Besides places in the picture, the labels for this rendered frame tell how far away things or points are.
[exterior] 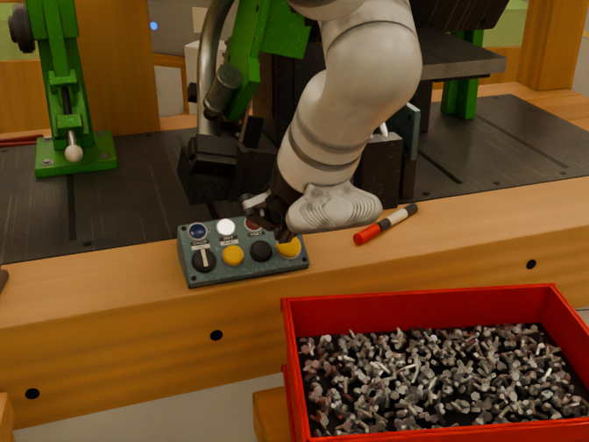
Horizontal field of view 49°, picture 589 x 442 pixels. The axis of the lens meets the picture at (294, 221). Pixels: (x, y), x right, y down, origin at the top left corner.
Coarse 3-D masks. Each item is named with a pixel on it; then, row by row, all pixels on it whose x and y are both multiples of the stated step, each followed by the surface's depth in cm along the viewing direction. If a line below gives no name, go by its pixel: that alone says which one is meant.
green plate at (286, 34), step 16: (240, 0) 96; (256, 0) 88; (272, 0) 88; (240, 16) 95; (256, 16) 88; (272, 16) 89; (288, 16) 89; (240, 32) 94; (256, 32) 88; (272, 32) 90; (288, 32) 90; (304, 32) 91; (240, 48) 93; (256, 48) 89; (272, 48) 91; (288, 48) 91; (304, 48) 92; (240, 64) 93
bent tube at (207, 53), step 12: (216, 0) 96; (228, 0) 95; (216, 12) 98; (204, 24) 100; (216, 24) 99; (204, 36) 101; (216, 36) 101; (204, 48) 101; (216, 48) 102; (204, 60) 101; (204, 72) 101; (204, 84) 100; (204, 108) 98; (204, 120) 97; (216, 120) 99; (204, 132) 97; (216, 132) 98
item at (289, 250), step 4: (292, 240) 79; (296, 240) 79; (280, 244) 79; (284, 244) 79; (288, 244) 79; (292, 244) 79; (296, 244) 79; (300, 244) 79; (280, 248) 79; (284, 248) 79; (288, 248) 79; (292, 248) 79; (296, 248) 79; (300, 248) 79; (280, 252) 79; (284, 252) 79; (288, 252) 79; (292, 252) 79; (296, 252) 79; (288, 256) 79; (292, 256) 79
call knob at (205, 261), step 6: (198, 252) 76; (204, 252) 76; (210, 252) 77; (198, 258) 76; (204, 258) 76; (210, 258) 76; (198, 264) 76; (204, 264) 76; (210, 264) 76; (204, 270) 76
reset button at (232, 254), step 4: (228, 248) 77; (232, 248) 77; (236, 248) 77; (240, 248) 78; (224, 252) 77; (228, 252) 77; (232, 252) 77; (236, 252) 77; (240, 252) 77; (224, 256) 77; (228, 256) 77; (232, 256) 77; (236, 256) 77; (240, 256) 77; (224, 260) 77; (228, 260) 77; (232, 260) 77; (236, 260) 77; (240, 260) 77; (232, 264) 77; (236, 264) 77
